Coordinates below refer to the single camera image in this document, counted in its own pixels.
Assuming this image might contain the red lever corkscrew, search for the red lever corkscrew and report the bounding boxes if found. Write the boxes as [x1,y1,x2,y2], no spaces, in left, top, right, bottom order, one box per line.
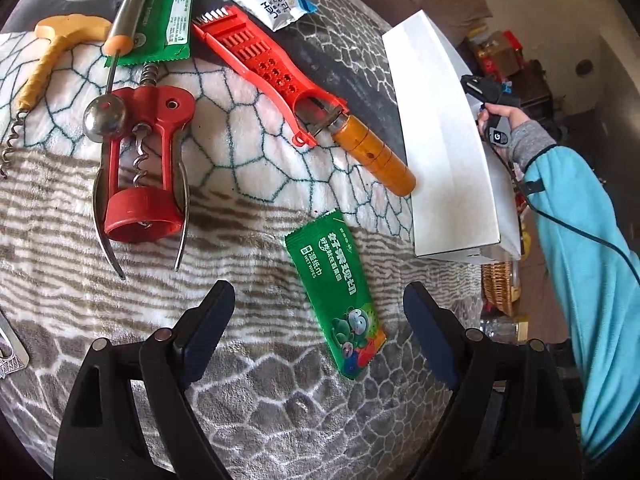
[92,62,197,281]

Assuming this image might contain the person's right hand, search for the person's right hand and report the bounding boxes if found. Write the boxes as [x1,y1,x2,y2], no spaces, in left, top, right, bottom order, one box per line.
[476,102,531,152]

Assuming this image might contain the green cartoon wipes packet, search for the green cartoon wipes packet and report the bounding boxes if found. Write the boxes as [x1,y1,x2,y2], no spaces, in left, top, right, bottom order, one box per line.
[284,208,389,380]

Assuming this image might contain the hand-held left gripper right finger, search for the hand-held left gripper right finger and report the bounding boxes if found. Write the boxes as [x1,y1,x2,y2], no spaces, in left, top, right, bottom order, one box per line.
[402,281,584,480]

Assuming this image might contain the silver metal bottle opener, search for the silver metal bottle opener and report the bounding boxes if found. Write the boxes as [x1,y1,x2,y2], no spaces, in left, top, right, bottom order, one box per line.
[0,309,30,380]

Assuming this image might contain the white cardboard box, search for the white cardboard box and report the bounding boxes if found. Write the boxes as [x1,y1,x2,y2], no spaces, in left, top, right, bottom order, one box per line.
[382,9,524,264]

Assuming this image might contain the wicker basket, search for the wicker basket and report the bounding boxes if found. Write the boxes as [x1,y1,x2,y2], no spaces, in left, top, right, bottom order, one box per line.
[480,258,521,317]

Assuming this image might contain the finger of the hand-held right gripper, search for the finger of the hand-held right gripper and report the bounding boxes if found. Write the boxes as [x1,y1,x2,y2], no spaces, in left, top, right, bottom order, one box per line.
[460,73,504,106]

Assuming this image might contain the dark green wipes packet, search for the dark green wipes packet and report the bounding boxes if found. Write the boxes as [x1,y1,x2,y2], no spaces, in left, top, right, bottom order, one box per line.
[102,0,195,68]

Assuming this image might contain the yellow T-handle corkscrew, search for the yellow T-handle corkscrew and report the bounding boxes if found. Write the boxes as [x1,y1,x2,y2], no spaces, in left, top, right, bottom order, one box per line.
[0,15,114,181]

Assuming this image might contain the metal melon baller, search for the metal melon baller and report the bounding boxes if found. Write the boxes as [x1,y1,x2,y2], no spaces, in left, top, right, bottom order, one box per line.
[83,0,157,142]

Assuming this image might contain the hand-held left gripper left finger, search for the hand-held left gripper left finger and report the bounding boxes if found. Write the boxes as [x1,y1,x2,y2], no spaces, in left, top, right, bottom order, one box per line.
[52,280,236,480]

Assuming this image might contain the black cable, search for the black cable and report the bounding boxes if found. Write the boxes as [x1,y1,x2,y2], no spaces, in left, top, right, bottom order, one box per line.
[500,154,640,282]

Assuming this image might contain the person's right forearm blue sleeve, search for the person's right forearm blue sleeve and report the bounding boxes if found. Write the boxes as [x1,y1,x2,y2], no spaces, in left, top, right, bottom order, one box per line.
[507,119,640,461]

